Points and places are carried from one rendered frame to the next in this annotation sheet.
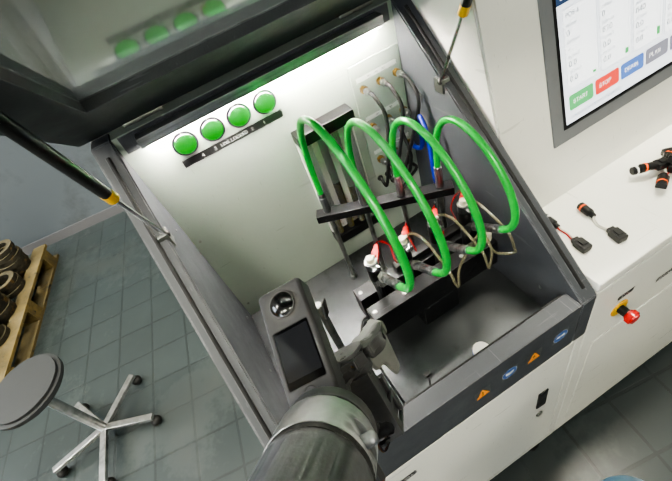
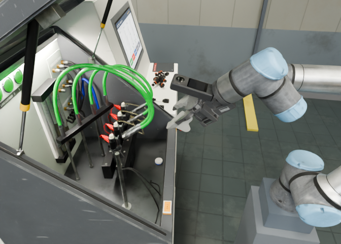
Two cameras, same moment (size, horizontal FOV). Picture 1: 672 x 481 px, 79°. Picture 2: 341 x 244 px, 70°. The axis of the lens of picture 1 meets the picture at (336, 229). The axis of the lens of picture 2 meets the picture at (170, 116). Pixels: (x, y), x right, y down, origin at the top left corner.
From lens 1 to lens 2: 0.64 m
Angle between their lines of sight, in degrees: 56
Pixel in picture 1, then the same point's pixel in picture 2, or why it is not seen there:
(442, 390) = (169, 167)
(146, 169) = not seen: outside the picture
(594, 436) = (183, 201)
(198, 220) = not seen: outside the picture
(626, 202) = (158, 93)
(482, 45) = (107, 40)
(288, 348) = (194, 85)
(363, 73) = (52, 62)
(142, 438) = not seen: outside the picture
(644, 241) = (172, 99)
